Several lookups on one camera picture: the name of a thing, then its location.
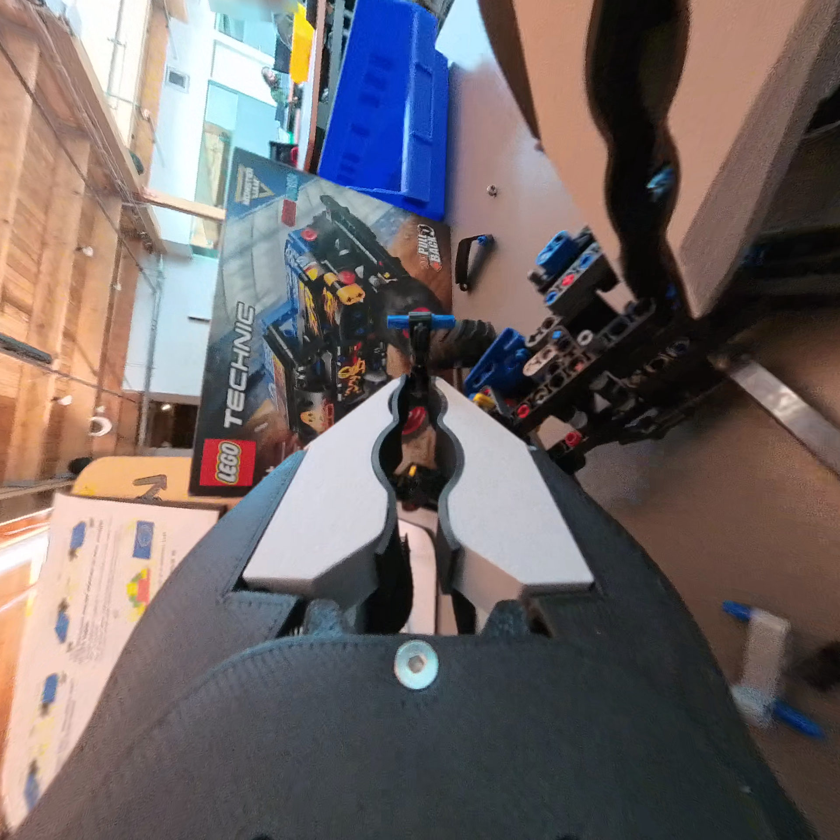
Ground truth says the pale beam with blue pins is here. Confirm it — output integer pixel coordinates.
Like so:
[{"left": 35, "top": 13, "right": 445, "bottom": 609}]
[{"left": 722, "top": 600, "right": 824, "bottom": 739}]

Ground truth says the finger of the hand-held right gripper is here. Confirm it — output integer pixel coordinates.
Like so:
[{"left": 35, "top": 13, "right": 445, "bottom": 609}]
[
  {"left": 640, "top": 0, "right": 840, "bottom": 320},
  {"left": 512, "top": 0, "right": 652, "bottom": 291}
]

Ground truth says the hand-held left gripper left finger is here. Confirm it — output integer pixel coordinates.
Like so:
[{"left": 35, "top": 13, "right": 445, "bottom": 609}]
[{"left": 241, "top": 377, "right": 403, "bottom": 611}]

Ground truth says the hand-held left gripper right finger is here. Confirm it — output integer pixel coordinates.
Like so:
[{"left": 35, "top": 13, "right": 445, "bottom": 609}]
[{"left": 436, "top": 379, "right": 597, "bottom": 616}]

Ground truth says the black arch piece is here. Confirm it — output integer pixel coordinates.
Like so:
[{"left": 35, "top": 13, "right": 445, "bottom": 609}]
[{"left": 455, "top": 234, "right": 494, "bottom": 291}]

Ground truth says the blue storage bin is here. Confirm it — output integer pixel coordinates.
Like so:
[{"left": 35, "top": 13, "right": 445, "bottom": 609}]
[{"left": 317, "top": 0, "right": 450, "bottom": 222}]

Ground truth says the toy truck chassis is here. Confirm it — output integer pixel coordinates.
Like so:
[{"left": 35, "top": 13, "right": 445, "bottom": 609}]
[{"left": 462, "top": 226, "right": 742, "bottom": 473}]

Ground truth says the yellow storage bin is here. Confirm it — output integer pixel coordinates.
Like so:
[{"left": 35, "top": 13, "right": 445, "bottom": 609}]
[{"left": 290, "top": 3, "right": 317, "bottom": 83}]

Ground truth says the printed instruction sheet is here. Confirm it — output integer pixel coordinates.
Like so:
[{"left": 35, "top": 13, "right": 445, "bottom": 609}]
[{"left": 0, "top": 492, "right": 221, "bottom": 831}]

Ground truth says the toy truck set box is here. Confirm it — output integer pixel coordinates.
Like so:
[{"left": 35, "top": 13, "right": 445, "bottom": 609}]
[{"left": 189, "top": 147, "right": 454, "bottom": 496}]

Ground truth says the black tyre on axle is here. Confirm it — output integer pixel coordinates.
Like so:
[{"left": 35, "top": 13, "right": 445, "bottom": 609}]
[{"left": 427, "top": 318, "right": 497, "bottom": 368}]

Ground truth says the grey desk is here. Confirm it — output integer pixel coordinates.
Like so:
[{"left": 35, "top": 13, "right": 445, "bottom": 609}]
[{"left": 433, "top": 39, "right": 840, "bottom": 840}]

